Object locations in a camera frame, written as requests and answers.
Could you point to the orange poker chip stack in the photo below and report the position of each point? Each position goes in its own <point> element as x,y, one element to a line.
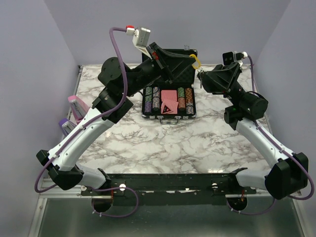
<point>188,95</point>

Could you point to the pink metronome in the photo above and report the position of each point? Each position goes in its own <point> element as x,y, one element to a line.
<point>78,107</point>

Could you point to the grey poker chip stack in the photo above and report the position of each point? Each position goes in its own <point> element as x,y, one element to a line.
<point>156,99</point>

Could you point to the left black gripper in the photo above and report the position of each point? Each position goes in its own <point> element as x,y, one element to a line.
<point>178,63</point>

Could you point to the black triangle dealer button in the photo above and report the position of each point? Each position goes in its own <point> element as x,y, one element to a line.
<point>165,110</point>

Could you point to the purple poker chip stack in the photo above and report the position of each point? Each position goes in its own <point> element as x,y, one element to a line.
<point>148,107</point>

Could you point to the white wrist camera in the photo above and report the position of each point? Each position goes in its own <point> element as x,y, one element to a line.
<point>233,56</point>
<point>140,40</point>

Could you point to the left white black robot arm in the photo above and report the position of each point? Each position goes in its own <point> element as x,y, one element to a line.
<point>120,82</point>

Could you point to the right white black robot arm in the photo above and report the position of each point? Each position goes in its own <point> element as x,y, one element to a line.
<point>288,170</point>

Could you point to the black poker chip case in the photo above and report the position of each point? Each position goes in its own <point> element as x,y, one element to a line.
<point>180,109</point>

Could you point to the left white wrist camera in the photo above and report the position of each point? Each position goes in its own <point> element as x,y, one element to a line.
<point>140,40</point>

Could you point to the yellow key tag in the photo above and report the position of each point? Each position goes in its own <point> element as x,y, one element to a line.
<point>197,64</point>

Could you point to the green poker chip stack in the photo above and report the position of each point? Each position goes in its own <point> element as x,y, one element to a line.
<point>148,94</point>

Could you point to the pink playing card deck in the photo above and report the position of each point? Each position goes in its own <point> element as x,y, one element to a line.
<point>169,95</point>

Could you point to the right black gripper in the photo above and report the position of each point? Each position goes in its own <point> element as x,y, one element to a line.
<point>224,80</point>

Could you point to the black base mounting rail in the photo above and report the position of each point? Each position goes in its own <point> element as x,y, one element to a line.
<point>170,189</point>

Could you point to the purple metronome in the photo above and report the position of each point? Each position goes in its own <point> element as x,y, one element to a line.
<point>66,126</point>

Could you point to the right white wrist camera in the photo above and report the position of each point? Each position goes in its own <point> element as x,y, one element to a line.
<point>233,56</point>

